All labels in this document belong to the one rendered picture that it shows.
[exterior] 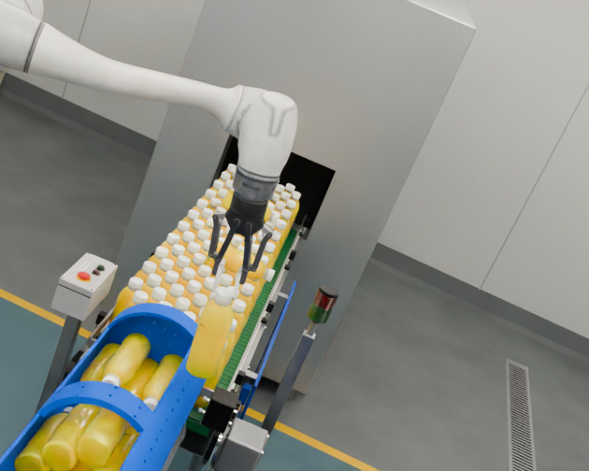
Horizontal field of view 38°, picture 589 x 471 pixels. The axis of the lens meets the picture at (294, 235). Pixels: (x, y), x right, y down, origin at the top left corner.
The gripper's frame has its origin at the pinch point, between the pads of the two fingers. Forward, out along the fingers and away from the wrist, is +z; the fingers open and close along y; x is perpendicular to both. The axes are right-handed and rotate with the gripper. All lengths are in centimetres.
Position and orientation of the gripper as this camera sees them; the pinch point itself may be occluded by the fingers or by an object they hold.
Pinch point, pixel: (227, 279)
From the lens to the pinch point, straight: 184.1
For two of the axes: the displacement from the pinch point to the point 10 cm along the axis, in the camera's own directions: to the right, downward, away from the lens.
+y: 9.5, 3.1, -0.6
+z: -2.7, 8.9, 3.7
